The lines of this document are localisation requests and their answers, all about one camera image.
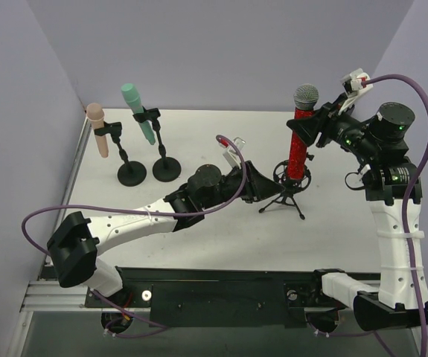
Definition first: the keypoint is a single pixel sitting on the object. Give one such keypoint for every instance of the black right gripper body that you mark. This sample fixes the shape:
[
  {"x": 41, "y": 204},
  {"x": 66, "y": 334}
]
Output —
[{"x": 325, "y": 124}]

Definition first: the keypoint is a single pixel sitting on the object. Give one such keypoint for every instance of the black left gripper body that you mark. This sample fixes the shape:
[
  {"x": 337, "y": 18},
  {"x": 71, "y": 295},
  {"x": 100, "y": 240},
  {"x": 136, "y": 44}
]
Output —
[{"x": 249, "y": 182}]

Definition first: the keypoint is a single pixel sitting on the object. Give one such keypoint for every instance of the black shock mount tripod stand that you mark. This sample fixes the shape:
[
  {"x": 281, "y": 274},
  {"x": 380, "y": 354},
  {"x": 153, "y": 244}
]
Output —
[{"x": 291, "y": 187}]

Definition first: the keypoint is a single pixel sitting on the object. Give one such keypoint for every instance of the red glitter microphone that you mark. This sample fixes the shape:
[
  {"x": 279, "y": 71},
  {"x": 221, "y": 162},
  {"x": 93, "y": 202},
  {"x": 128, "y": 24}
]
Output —
[{"x": 305, "y": 98}]

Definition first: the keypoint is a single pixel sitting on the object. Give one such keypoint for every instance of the black clip mic stand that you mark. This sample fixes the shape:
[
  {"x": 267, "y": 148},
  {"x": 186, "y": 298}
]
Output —
[
  {"x": 130, "y": 173},
  {"x": 166, "y": 169}
]

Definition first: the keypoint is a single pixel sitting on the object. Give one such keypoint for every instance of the mint green microphone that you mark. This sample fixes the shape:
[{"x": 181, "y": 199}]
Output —
[{"x": 133, "y": 99}]

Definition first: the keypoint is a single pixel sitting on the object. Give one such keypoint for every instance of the pink microphone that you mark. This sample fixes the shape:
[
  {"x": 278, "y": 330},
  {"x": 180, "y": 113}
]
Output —
[{"x": 95, "y": 115}]

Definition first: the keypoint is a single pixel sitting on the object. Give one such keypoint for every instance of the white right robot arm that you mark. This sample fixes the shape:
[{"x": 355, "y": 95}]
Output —
[{"x": 393, "y": 192}]

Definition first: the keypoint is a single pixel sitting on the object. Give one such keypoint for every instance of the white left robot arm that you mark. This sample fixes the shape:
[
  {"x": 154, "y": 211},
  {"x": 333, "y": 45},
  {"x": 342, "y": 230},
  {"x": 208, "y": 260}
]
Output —
[{"x": 78, "y": 243}]

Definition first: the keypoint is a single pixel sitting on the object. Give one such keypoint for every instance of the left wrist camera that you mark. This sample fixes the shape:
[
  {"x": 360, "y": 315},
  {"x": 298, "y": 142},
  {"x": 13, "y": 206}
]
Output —
[{"x": 230, "y": 153}]

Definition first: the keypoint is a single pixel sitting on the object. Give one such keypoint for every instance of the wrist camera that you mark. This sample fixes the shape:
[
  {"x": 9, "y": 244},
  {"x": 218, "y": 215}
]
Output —
[
  {"x": 355, "y": 87},
  {"x": 230, "y": 153}
]

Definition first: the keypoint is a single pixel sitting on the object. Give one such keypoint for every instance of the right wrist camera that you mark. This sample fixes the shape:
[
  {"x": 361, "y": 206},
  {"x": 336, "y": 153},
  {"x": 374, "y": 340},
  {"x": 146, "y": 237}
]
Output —
[{"x": 355, "y": 87}]

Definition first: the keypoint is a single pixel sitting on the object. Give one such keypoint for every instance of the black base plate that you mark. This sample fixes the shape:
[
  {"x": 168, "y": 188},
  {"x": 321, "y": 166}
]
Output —
[{"x": 223, "y": 298}]

